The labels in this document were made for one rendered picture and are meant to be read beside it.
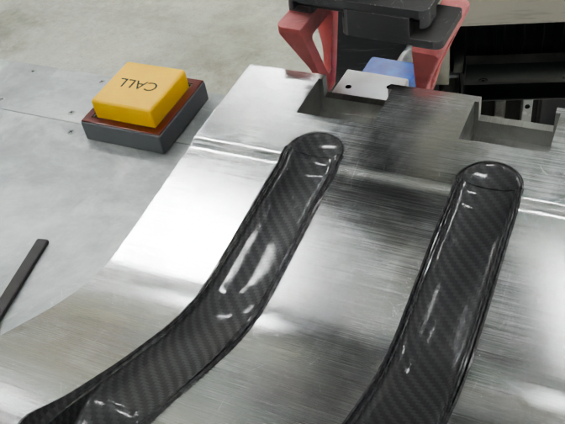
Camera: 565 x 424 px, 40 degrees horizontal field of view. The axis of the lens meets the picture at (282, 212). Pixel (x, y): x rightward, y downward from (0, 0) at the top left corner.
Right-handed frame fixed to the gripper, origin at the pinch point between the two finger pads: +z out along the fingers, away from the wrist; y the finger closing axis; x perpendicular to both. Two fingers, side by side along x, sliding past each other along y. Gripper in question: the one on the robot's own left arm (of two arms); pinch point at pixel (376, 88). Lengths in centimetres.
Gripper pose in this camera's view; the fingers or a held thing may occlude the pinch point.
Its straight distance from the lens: 60.9
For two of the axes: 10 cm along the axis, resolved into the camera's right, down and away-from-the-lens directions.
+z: 1.2, 7.2, 6.9
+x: 4.4, -6.6, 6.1
